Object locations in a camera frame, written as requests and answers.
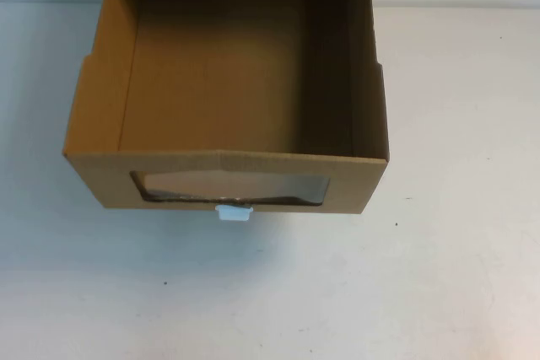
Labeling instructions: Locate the brown cardboard drawer with window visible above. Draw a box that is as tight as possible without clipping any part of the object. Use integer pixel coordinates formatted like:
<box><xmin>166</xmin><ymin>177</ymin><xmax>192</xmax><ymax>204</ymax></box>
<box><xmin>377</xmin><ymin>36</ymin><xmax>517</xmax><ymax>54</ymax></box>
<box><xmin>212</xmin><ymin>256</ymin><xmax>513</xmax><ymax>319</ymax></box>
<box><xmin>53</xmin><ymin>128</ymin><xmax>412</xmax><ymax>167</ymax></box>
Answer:
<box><xmin>62</xmin><ymin>0</ymin><xmax>388</xmax><ymax>214</ymax></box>

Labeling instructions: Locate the white plastic drawer handle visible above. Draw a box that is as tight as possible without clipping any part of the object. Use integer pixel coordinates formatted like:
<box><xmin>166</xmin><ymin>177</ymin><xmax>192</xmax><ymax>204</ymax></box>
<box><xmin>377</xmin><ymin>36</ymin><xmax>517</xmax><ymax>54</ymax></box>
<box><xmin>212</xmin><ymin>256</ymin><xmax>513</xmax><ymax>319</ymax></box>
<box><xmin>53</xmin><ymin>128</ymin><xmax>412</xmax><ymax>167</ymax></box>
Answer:
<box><xmin>214</xmin><ymin>203</ymin><xmax>255</xmax><ymax>223</ymax></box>

